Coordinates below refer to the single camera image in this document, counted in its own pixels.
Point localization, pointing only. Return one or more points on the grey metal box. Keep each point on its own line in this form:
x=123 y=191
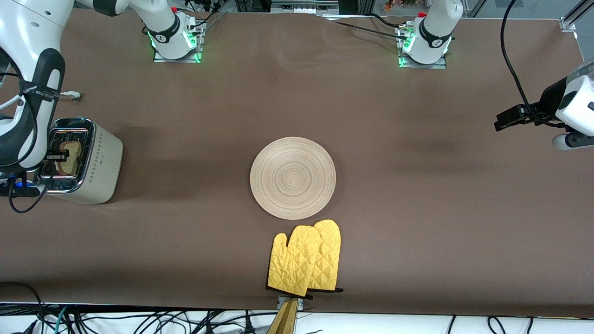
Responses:
x=304 y=5

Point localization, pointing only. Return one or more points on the round wooden plate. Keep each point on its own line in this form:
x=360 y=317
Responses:
x=292 y=178

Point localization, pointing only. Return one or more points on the aluminium frame post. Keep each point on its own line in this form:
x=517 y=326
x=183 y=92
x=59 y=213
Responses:
x=573 y=21

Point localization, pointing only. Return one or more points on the cream and chrome toaster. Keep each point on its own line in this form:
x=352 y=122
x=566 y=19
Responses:
x=104 y=162

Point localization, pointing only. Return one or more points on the brown table cover sheet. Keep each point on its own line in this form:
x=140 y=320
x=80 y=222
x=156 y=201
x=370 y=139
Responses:
x=297 y=93

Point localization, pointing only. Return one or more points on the slice of brown bread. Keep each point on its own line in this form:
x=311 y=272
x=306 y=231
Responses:
x=74 y=167

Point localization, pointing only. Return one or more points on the yellow quilted oven mitt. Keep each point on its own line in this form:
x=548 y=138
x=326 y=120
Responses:
x=330 y=250
x=292 y=264

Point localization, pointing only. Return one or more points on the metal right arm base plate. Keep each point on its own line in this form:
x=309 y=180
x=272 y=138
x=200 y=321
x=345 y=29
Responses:
x=185 y=59

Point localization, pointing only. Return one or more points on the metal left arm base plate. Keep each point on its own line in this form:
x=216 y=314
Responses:
x=438 y=66

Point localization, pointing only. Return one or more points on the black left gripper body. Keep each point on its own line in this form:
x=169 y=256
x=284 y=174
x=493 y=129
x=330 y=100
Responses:
x=549 y=100

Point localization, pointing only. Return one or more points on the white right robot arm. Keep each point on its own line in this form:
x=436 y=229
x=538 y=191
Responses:
x=32 y=37

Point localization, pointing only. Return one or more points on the wooden camera stand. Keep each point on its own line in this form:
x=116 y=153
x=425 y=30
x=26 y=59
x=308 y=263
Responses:
x=284 y=322

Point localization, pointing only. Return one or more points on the small metal clamp bracket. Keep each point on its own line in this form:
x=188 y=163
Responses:
x=300 y=304

